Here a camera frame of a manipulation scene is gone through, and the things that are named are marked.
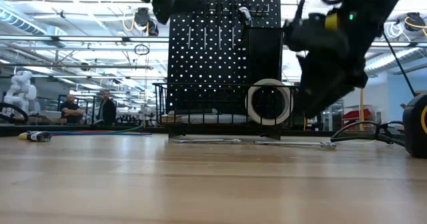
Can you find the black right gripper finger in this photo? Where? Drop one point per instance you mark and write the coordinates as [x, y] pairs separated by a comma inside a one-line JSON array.
[[320, 87]]

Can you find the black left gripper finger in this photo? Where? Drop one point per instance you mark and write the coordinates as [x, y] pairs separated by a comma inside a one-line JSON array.
[[165, 9]]

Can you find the silver combination wrench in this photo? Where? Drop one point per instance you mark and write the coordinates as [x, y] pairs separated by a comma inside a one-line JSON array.
[[300, 144], [207, 140]]

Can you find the white masking tape roll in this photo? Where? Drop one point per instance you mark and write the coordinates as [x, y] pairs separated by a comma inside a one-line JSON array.
[[253, 114]]

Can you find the black clear safety glasses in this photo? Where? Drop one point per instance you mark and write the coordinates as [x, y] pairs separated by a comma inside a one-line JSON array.
[[383, 134]]

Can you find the yellow black Stanley tape measure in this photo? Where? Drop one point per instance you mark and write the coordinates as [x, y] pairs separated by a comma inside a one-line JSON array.
[[417, 127]]

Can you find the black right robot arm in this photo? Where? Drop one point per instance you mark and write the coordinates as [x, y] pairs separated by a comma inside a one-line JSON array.
[[373, 4]]

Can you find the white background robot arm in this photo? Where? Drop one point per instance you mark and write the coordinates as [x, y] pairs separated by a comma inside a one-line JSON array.
[[21, 87]]

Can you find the red background bin stack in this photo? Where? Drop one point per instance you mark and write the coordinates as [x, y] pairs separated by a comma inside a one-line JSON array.
[[357, 114]]

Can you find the black plastic pegboard bin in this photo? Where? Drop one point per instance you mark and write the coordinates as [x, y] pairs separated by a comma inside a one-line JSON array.
[[263, 57]]

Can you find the black metal pegboard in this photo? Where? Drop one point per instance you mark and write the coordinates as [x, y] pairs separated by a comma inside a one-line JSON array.
[[207, 67]]

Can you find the person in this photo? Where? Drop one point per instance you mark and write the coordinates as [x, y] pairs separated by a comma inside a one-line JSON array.
[[107, 110], [71, 112]]

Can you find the black curved hoop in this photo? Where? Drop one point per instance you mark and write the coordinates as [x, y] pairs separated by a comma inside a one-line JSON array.
[[23, 115]]

